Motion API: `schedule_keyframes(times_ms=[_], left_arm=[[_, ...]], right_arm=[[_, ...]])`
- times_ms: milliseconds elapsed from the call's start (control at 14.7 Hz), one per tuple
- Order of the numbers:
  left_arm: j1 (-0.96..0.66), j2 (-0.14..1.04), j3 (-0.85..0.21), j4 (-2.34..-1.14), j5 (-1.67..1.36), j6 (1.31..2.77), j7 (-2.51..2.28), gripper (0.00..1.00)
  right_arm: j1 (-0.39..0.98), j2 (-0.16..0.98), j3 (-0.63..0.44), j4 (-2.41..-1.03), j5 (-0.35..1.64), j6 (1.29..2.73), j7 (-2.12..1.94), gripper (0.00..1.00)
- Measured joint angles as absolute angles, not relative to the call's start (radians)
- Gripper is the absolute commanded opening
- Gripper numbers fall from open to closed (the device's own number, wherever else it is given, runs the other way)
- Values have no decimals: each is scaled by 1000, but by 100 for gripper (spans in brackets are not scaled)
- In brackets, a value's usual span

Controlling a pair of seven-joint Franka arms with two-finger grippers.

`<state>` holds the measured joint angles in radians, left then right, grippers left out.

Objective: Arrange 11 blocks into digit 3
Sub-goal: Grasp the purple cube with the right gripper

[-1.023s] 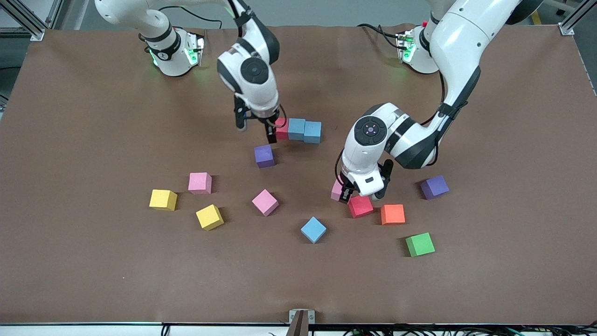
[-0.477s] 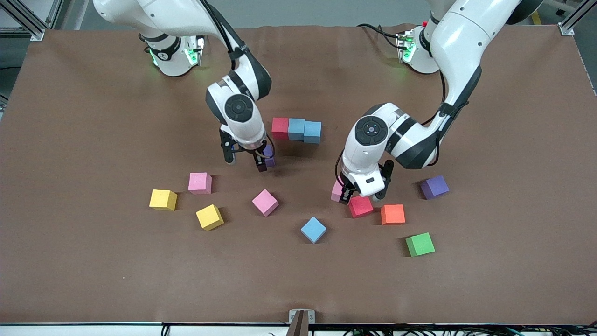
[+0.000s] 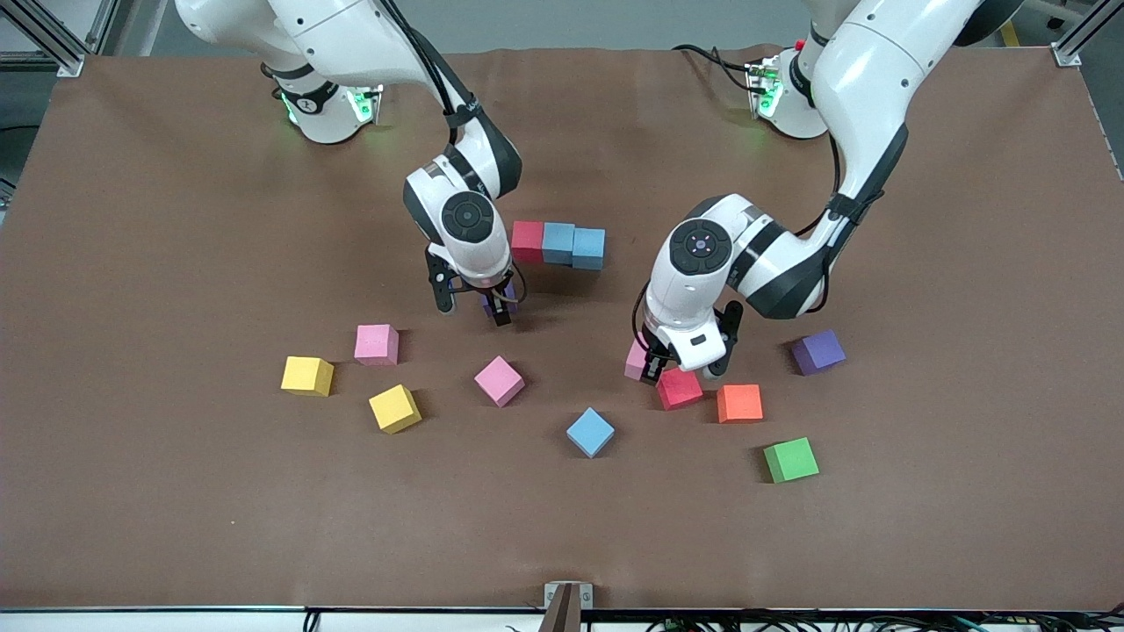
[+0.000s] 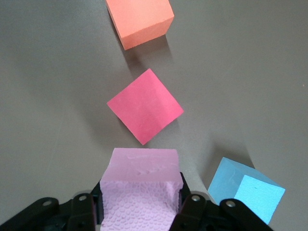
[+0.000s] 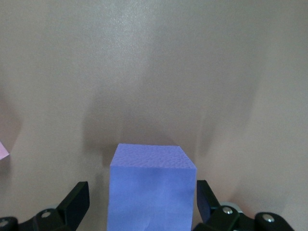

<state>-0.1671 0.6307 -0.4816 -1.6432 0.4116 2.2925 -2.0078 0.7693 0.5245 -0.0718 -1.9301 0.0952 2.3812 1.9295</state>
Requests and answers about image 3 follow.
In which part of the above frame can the purple foam cube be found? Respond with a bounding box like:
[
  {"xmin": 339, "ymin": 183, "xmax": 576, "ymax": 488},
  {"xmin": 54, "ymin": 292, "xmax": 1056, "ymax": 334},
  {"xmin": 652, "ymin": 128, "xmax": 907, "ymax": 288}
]
[
  {"xmin": 481, "ymin": 279, "xmax": 521, "ymax": 319},
  {"xmin": 790, "ymin": 329, "xmax": 847, "ymax": 377}
]

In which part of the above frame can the green foam cube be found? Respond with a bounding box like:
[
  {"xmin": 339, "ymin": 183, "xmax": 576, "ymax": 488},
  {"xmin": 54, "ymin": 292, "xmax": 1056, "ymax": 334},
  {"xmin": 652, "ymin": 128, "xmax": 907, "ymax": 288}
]
[{"xmin": 762, "ymin": 436, "xmax": 821, "ymax": 485}]

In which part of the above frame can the orange foam cube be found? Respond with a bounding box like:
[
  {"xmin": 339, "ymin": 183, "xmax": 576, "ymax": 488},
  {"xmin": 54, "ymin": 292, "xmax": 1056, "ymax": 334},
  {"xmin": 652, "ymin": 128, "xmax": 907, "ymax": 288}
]
[{"xmin": 716, "ymin": 384, "xmax": 764, "ymax": 425}]

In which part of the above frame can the red foam cube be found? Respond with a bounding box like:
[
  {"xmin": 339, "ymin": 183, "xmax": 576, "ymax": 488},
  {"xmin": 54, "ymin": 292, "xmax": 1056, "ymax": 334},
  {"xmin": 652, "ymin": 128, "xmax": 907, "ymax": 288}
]
[
  {"xmin": 656, "ymin": 369, "xmax": 704, "ymax": 412},
  {"xmin": 511, "ymin": 220, "xmax": 546, "ymax": 264}
]

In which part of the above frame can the grey metal bracket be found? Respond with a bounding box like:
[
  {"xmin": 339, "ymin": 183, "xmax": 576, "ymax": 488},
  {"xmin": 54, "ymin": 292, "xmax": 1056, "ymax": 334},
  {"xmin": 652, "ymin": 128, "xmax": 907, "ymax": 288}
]
[{"xmin": 540, "ymin": 581, "xmax": 594, "ymax": 632}]

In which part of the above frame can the black arm base cable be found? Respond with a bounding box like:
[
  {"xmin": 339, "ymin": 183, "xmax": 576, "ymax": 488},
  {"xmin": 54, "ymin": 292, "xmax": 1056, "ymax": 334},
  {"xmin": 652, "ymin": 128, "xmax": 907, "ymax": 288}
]
[{"xmin": 672, "ymin": 44, "xmax": 758, "ymax": 93}]

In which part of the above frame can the brown table cover sheet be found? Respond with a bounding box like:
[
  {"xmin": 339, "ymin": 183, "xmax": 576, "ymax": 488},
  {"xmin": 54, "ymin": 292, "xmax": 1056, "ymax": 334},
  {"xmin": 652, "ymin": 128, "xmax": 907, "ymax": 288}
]
[{"xmin": 0, "ymin": 44, "xmax": 1124, "ymax": 613}]

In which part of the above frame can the yellow foam cube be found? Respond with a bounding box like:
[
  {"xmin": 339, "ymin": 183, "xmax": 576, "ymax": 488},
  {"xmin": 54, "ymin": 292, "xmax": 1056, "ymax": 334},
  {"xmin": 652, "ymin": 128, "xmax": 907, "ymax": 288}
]
[
  {"xmin": 280, "ymin": 355, "xmax": 335, "ymax": 398},
  {"xmin": 368, "ymin": 384, "xmax": 423, "ymax": 435}
]

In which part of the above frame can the aluminium frame profile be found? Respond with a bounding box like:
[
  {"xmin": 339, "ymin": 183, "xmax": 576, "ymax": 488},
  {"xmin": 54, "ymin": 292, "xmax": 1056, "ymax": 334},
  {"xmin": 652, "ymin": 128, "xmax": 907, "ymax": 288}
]
[
  {"xmin": 1051, "ymin": 0, "xmax": 1124, "ymax": 68},
  {"xmin": 0, "ymin": 0, "xmax": 86, "ymax": 78}
]

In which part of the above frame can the blue foam cube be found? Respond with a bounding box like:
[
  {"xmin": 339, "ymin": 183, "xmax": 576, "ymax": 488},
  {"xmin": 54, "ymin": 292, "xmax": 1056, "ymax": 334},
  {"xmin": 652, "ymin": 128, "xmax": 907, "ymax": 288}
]
[
  {"xmin": 566, "ymin": 406, "xmax": 616, "ymax": 459},
  {"xmin": 573, "ymin": 227, "xmax": 607, "ymax": 271},
  {"xmin": 542, "ymin": 222, "xmax": 576, "ymax": 266}
]

